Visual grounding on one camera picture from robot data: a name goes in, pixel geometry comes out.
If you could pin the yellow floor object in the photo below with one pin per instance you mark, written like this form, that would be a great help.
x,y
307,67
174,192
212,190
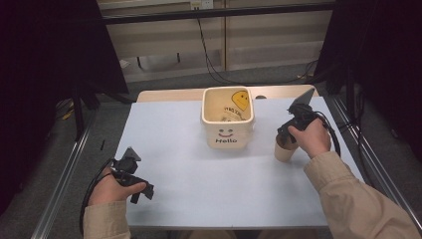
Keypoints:
x,y
67,115

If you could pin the black horizontal bar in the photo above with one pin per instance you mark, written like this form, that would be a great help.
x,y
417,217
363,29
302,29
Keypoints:
x,y
215,14

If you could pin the metal floor rail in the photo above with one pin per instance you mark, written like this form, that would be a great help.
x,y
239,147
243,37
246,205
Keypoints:
x,y
371,159
63,179

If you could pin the white wall socket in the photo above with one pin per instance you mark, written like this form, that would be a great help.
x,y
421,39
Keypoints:
x,y
201,4

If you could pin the person's right hand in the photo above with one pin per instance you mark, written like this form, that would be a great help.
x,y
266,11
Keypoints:
x,y
313,139

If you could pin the black metal stand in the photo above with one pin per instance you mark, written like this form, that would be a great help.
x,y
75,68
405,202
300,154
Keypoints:
x,y
79,113

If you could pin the beige paper cup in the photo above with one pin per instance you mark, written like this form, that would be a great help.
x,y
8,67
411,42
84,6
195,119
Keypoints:
x,y
283,154

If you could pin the white paper scrap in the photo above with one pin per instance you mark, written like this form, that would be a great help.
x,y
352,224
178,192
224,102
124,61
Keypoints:
x,y
124,63

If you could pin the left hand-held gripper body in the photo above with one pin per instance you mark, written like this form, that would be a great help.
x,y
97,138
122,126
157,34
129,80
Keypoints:
x,y
123,166

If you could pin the black curtain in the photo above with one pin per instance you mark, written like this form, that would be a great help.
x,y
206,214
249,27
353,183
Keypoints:
x,y
381,59
49,66

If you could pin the light blue table cover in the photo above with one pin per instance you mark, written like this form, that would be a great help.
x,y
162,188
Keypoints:
x,y
212,186

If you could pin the person's left hand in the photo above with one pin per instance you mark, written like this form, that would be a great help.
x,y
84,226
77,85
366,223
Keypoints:
x,y
107,191

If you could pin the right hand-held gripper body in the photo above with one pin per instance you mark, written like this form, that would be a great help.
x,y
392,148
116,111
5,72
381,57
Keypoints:
x,y
300,114

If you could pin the cream smiley face bin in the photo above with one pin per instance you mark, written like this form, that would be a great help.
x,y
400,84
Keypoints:
x,y
229,134

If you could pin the small black floor object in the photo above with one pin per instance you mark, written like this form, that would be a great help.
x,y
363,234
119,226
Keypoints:
x,y
102,144

